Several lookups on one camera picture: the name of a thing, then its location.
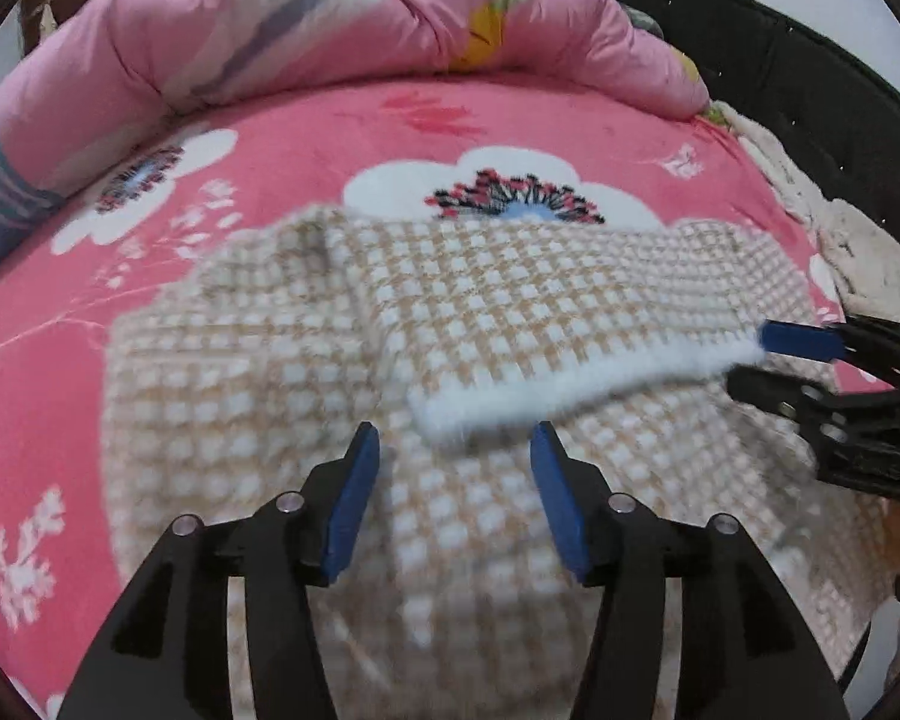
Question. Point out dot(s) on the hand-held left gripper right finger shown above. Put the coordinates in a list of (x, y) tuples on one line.
[(559, 510)]

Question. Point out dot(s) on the pink printed quilt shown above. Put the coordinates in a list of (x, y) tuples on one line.
[(270, 22)]

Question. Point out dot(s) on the pink floral bed sheet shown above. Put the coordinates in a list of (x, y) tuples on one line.
[(307, 127)]

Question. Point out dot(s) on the white fluffy cloth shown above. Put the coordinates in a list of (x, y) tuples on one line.
[(870, 262)]

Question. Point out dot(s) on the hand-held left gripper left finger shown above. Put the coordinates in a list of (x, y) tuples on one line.
[(352, 510)]

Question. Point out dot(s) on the black padded headboard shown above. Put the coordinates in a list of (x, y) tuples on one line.
[(795, 90)]

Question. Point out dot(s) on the cream knit sweater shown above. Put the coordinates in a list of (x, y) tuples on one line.
[(772, 165)]

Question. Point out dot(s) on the beige white checked coat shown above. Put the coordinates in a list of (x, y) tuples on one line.
[(495, 300)]

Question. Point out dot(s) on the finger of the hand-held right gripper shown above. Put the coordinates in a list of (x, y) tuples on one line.
[(799, 340), (776, 394)]

